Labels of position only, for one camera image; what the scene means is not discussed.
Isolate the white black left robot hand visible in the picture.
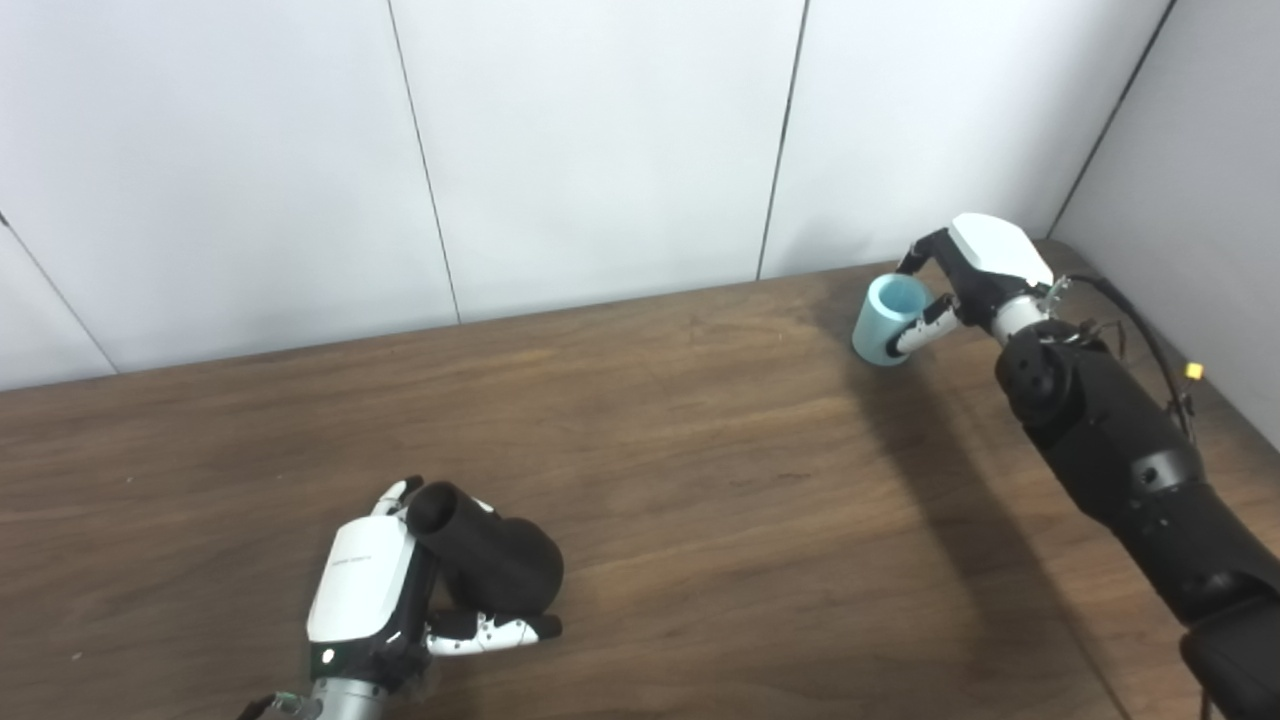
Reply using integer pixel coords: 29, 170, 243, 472
305, 476, 563, 691

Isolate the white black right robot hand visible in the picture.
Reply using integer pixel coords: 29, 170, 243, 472
885, 212, 1056, 359

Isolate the light-blue short hose cylinder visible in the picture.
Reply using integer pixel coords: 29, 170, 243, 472
852, 274, 936, 367

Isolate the black funnel-shaped nozzle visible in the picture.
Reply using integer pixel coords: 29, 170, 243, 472
406, 481, 565, 614

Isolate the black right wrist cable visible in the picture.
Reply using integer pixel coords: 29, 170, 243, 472
1050, 275, 1201, 441

